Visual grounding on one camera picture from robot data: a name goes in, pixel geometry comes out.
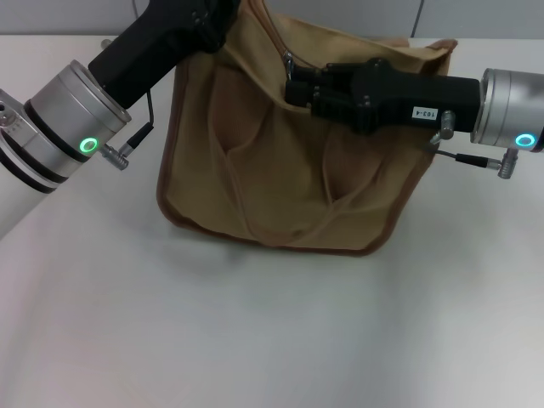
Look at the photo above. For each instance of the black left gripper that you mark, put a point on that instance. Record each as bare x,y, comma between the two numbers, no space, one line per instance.
149,55

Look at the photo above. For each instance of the silver metal zipper pull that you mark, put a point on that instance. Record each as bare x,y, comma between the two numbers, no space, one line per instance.
288,64

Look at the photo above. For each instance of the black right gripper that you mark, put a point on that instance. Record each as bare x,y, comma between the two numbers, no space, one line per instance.
416,102

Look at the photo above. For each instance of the khaki canvas food bag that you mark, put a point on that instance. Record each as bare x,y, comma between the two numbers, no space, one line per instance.
289,183

